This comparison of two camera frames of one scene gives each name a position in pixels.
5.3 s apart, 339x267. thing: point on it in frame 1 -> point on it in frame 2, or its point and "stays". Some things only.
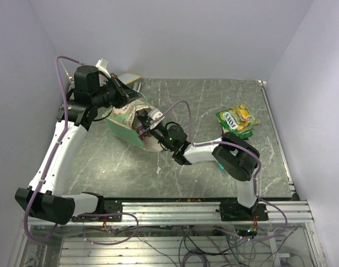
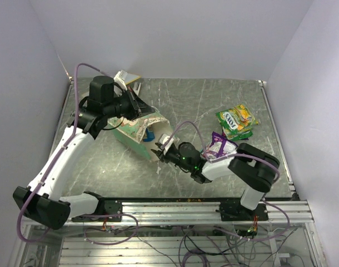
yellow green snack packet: [239, 120] stays
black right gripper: [145, 121] -> [160, 154]
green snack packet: [239, 120] stays
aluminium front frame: [203, 213] stays
